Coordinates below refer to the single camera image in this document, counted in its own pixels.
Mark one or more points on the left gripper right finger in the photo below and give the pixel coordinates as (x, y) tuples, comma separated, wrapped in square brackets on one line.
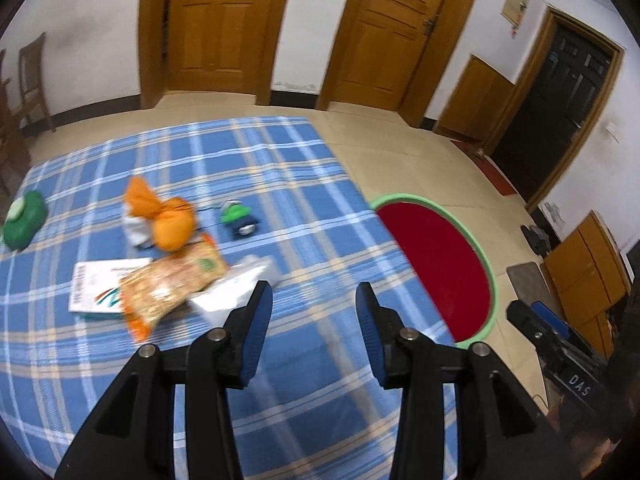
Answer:
[(501, 432)]

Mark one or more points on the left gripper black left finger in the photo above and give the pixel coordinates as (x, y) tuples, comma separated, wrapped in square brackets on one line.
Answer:
[(129, 434)]

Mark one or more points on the grey floor mat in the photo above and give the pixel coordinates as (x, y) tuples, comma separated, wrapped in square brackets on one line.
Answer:
[(530, 286)]

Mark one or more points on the wooden low cabinet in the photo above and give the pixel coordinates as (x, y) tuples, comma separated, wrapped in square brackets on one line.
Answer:
[(588, 276)]

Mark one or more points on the dark slippers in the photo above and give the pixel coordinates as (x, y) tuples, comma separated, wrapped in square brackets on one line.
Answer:
[(538, 240)]

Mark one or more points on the red basin green rim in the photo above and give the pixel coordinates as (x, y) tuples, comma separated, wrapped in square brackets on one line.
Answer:
[(448, 260)]

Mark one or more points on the orange snack packet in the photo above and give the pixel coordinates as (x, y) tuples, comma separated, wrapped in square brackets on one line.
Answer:
[(152, 292)]

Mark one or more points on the white booklet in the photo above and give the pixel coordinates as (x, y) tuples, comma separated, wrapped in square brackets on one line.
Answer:
[(95, 285)]

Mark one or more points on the white tissue pack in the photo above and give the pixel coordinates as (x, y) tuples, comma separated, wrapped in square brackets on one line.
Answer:
[(233, 290)]

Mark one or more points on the blue plaid tablecloth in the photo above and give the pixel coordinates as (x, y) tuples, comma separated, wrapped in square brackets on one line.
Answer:
[(313, 410)]

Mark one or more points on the white cloth item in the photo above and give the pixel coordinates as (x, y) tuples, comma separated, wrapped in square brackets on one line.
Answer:
[(137, 230)]

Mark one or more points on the red doormat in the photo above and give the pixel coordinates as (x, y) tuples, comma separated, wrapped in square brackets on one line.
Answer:
[(490, 171)]

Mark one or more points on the green toy car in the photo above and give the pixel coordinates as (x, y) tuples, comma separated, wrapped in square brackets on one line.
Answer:
[(238, 219)]

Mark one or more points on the green flower-shaped box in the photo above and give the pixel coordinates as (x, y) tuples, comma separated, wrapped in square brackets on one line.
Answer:
[(25, 217)]

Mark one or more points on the black entrance door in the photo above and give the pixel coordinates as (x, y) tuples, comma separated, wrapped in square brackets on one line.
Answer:
[(553, 111)]

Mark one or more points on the near wooden chair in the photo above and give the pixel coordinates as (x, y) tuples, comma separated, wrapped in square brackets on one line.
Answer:
[(14, 150)]

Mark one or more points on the wooden chair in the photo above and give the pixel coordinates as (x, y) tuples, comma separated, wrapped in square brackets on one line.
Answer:
[(14, 150), (30, 81)]

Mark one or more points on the far wooden chair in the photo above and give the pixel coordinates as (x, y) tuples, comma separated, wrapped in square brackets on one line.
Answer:
[(30, 81)]

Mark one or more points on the middle wooden door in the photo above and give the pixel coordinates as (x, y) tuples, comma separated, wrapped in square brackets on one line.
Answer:
[(384, 41)]

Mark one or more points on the wooden door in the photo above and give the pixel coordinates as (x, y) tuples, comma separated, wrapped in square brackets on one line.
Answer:
[(384, 41), (215, 45)]

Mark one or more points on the left wooden door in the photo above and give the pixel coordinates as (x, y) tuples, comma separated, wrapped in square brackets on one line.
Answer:
[(215, 45)]

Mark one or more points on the wall light switch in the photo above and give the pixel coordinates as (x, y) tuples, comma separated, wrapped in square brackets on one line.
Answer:
[(611, 130)]

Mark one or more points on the wooden wall cabinet panel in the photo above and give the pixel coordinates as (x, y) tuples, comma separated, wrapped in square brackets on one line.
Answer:
[(476, 103)]

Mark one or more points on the wall electrical box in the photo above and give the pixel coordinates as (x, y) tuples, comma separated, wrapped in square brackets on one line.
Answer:
[(513, 11)]

